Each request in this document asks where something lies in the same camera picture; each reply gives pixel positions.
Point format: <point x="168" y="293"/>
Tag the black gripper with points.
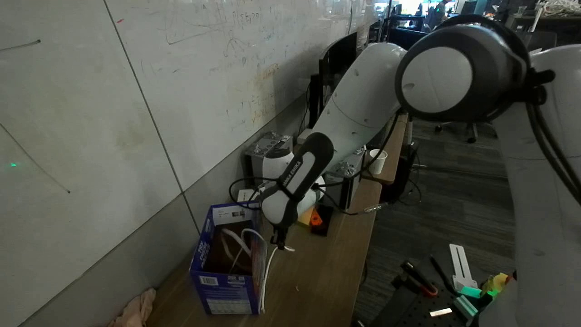
<point x="282" y="233"/>

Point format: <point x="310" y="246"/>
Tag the blue cardboard box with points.
<point x="224" y="296"/>

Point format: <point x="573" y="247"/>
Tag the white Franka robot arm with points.
<point x="546" y="182"/>

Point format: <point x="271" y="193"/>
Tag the orange and black tool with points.
<point x="319" y="218"/>

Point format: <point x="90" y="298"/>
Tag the large grey metal case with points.
<point x="351" y="187"/>

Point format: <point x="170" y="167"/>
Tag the grey metal case with label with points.
<point x="257" y="146"/>

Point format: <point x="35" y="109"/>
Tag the white paper cup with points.
<point x="379" y="164"/>

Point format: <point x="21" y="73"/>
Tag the black stand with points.
<point x="402" y="175"/>

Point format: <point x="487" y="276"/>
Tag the black clamp with orange trigger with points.
<point x="418" y="278"/>

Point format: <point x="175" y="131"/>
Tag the peach cloth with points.
<point x="139" y="309"/>

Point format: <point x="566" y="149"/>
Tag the black stick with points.
<point x="442" y="275"/>

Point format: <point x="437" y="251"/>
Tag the small silver piece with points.
<point x="440" y="313"/>

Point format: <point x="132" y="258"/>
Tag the black computer monitor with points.
<point x="337" y="60"/>

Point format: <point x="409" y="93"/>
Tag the green small object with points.
<point x="475" y="293"/>

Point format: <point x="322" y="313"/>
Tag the yellow small object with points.
<point x="498" y="282"/>

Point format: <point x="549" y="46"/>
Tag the black background monitor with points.
<point x="402" y="29"/>

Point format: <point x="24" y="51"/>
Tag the white metal bracket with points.
<point x="460" y="264"/>

